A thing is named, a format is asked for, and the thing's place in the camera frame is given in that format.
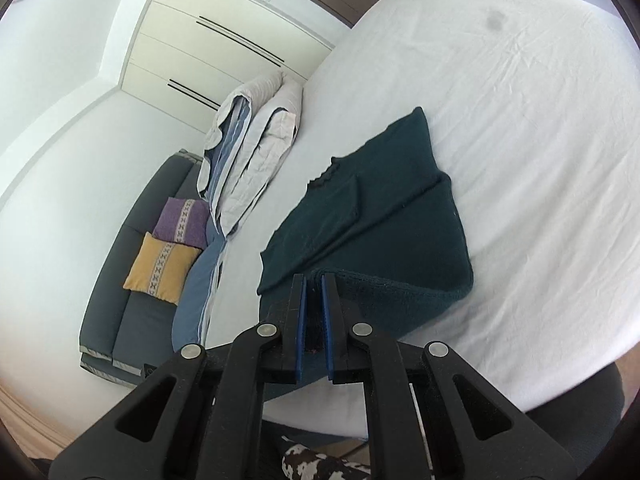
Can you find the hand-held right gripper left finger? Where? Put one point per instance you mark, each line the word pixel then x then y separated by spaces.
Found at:
pixel 301 325

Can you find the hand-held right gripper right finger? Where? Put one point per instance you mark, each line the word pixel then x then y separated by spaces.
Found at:
pixel 327 325

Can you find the dark green sweater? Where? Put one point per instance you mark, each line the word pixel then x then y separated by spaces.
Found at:
pixel 390 210

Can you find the patterned cloth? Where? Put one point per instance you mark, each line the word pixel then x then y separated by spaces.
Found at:
pixel 315 462

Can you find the yellow patterned cushion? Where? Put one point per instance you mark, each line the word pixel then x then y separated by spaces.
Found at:
pixel 157 270

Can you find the purple patterned cushion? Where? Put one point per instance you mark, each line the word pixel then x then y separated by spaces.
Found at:
pixel 180 222

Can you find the folded beige blue duvet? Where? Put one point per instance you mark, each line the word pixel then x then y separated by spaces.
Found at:
pixel 255 145

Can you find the grey upholstered headboard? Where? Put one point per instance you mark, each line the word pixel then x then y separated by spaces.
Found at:
pixel 145 195

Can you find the white sheet bed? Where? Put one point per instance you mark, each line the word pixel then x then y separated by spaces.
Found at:
pixel 525 160

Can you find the dark grey cloth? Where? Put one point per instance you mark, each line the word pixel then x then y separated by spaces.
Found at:
pixel 580 420

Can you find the cream wardrobe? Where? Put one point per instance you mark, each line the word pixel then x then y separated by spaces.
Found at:
pixel 200 60

